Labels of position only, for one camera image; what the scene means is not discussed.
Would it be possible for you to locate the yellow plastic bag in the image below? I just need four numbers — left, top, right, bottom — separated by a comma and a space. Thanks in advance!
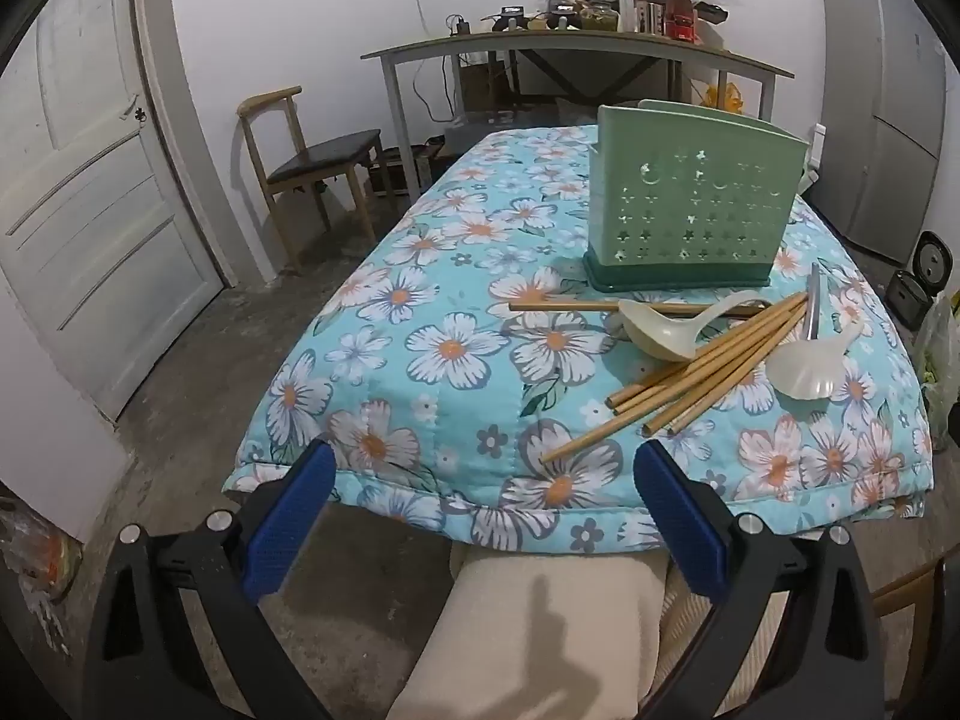
705, 82, 747, 117

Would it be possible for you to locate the white translucent soup spoon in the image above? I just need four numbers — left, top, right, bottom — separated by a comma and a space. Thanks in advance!
765, 315, 867, 400

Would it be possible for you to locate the clear plastic bag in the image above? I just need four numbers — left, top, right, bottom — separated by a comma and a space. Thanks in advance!
915, 292, 960, 452

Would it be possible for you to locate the cream plastic soup spoon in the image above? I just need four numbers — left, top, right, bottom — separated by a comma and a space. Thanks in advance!
616, 291, 773, 362

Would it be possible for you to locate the blue floral blanket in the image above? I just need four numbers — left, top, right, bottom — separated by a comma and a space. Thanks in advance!
223, 124, 935, 552

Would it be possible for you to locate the white panelled door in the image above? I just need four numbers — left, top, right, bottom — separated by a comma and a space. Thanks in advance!
0, 0, 226, 421

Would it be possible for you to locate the bamboo chopstick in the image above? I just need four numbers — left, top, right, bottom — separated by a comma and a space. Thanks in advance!
508, 300, 773, 316

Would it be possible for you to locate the person's cream trouser leg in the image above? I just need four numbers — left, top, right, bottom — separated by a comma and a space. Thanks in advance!
390, 547, 676, 720

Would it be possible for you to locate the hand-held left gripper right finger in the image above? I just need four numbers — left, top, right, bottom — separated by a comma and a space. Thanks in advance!
634, 439, 886, 720

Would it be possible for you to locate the green perforated utensil holder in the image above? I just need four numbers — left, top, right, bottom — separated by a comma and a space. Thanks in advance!
583, 99, 809, 293

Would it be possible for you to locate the wooden chair with dark seat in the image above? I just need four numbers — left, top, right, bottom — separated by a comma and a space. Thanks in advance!
238, 86, 387, 271

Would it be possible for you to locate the black appliance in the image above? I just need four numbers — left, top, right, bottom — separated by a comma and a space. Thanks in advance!
889, 270, 935, 331

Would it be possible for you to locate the wall cable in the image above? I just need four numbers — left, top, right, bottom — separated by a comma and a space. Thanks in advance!
403, 0, 455, 122

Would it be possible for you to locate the grey refrigerator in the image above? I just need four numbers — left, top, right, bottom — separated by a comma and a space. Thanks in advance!
817, 0, 947, 263

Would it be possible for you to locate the small oven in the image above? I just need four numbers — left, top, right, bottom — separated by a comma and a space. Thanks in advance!
367, 146, 422, 197

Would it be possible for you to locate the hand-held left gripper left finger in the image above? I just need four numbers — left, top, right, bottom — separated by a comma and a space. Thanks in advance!
82, 436, 338, 720

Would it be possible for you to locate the bundle of bamboo chopsticks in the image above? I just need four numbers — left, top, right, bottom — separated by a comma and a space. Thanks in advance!
540, 292, 809, 464

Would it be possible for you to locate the grey desk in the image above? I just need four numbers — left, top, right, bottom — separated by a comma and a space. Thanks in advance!
361, 30, 794, 200

